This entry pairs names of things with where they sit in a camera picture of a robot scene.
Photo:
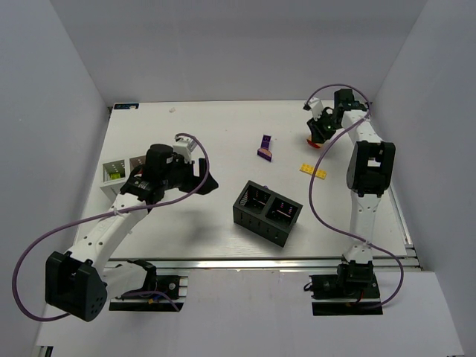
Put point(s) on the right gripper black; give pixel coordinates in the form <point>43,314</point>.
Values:
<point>317,131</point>

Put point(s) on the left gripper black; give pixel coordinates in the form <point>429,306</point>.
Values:
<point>194,175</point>

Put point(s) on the yellow red lego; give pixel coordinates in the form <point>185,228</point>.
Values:
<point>312,143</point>

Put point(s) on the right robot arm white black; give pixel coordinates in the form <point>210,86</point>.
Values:
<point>368,177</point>

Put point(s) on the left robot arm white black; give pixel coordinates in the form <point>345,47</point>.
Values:
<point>78,281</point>

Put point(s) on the flat yellow lego plate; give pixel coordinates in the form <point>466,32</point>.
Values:
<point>310,170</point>

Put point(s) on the purple lego upright piece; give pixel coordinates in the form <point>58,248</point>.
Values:
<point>265,143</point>

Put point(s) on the purple pink lego slope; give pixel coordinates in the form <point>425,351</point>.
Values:
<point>265,154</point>

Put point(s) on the black two-compartment container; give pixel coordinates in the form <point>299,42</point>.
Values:
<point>266,213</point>

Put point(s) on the white two-compartment container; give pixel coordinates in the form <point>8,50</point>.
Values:
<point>124,166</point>

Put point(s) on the left blue table label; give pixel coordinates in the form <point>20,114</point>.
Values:
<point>126,106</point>

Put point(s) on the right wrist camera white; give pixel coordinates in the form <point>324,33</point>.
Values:
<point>315,106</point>

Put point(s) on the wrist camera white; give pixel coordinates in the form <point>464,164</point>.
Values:
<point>184,146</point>
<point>315,106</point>

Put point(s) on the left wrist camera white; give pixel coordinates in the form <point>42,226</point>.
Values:
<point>184,146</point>

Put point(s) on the aluminium front rail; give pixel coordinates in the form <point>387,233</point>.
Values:
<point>409,262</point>

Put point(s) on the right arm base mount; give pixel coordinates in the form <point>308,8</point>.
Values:
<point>351,291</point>

